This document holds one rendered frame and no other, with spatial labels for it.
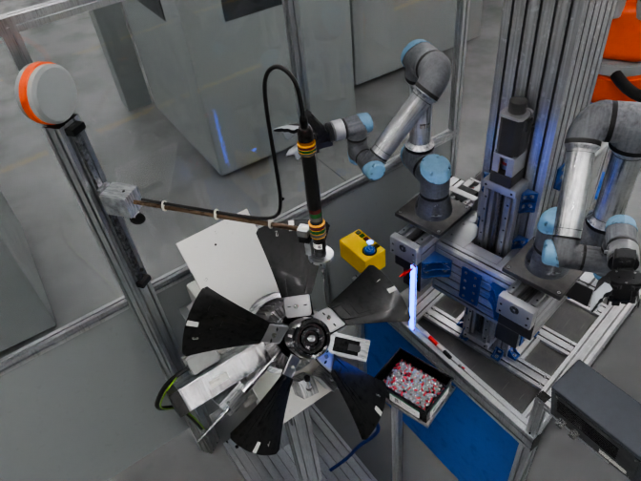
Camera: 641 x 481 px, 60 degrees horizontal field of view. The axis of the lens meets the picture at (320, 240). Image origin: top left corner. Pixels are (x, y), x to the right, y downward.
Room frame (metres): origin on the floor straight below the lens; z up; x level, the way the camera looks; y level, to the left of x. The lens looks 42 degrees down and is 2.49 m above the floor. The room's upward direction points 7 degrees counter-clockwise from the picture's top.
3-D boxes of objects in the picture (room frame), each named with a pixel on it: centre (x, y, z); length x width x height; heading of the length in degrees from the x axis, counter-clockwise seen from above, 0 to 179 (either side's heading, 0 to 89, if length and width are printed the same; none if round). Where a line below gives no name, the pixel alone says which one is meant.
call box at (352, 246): (1.53, -0.15, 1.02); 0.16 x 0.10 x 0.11; 31
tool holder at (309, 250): (1.09, 0.01, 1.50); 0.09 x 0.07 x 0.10; 66
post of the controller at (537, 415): (0.82, -0.58, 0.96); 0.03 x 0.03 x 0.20; 31
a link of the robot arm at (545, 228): (1.33, -0.80, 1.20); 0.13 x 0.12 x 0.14; 66
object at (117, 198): (1.35, 0.58, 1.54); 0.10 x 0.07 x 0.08; 66
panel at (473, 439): (1.19, -0.36, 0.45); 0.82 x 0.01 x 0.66; 31
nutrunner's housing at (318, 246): (1.09, 0.00, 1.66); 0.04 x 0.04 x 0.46
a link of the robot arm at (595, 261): (1.05, -0.79, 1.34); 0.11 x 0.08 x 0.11; 66
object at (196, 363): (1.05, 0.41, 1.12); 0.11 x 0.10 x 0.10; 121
